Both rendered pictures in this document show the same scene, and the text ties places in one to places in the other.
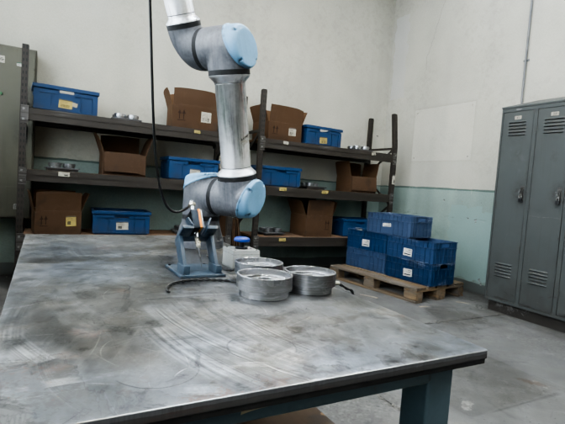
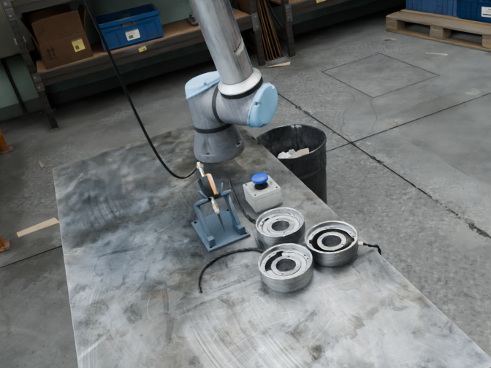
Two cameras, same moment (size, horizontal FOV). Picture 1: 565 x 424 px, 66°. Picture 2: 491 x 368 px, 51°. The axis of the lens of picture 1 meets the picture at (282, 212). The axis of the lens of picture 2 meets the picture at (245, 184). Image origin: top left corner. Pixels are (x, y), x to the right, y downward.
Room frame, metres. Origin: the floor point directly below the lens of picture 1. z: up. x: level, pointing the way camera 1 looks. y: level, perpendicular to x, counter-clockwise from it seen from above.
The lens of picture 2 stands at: (0.06, -0.10, 1.48)
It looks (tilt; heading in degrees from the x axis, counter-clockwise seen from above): 31 degrees down; 13
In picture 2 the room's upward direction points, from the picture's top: 11 degrees counter-clockwise
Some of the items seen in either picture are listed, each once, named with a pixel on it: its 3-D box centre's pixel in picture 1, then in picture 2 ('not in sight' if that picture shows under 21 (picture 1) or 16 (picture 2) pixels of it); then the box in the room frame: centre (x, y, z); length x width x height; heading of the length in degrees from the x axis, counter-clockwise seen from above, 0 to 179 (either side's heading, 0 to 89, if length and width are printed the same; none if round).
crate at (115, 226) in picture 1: (119, 220); (128, 27); (4.22, 1.56, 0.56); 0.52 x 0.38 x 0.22; 116
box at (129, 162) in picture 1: (122, 155); not in sight; (4.20, 1.57, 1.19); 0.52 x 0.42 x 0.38; 119
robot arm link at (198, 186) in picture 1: (203, 193); (210, 98); (1.37, 0.25, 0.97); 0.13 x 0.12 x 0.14; 62
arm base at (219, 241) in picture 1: (200, 230); (216, 135); (1.38, 0.26, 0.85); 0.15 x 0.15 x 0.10
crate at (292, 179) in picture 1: (273, 176); not in sight; (5.00, 0.13, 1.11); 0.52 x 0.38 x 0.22; 119
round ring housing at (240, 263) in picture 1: (258, 270); (280, 228); (0.94, 0.04, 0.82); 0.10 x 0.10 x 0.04
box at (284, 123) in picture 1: (277, 124); not in sight; (5.00, 0.13, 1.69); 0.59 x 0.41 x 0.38; 124
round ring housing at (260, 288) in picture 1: (264, 284); (286, 268); (0.81, 0.02, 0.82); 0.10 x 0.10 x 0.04
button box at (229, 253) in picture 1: (240, 256); (261, 192); (1.09, 0.10, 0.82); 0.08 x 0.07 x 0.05; 29
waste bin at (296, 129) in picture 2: not in sight; (294, 179); (2.13, 0.13, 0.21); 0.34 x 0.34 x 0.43
